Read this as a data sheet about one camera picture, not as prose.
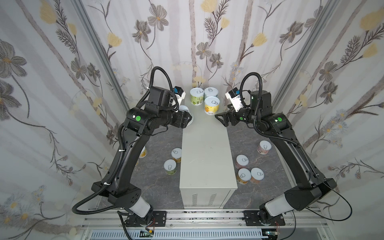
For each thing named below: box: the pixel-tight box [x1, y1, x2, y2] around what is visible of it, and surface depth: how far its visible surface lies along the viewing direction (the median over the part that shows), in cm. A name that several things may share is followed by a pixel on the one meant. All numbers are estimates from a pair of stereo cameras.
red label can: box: [250, 167, 265, 184], surface depth 86 cm
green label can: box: [190, 87, 205, 106], surface depth 78 cm
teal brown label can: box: [204, 87, 219, 100], surface depth 78 cm
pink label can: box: [235, 154, 249, 170], surface depth 91 cm
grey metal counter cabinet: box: [179, 93, 238, 209], surface depth 60 cm
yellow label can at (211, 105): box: [204, 96, 220, 116], surface depth 73 cm
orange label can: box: [236, 167, 252, 185], surface depth 86 cm
